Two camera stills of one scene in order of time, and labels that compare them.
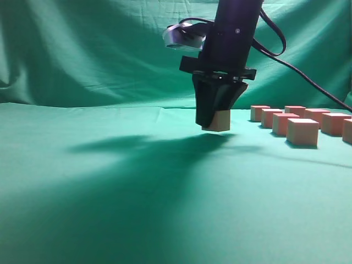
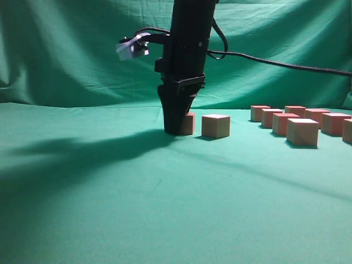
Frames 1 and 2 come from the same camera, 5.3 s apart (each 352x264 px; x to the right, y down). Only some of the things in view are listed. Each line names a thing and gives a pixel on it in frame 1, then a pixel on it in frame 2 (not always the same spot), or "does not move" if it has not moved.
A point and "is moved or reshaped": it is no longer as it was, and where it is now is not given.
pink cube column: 280,122 does not move
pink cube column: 332,123 does not move
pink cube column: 256,112 does not move
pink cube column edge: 347,131 → 188,126
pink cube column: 298,110 does not move
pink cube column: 302,132 does not move
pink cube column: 267,116 does not move
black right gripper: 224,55 → 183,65
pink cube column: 221,121 is moved or reshaped
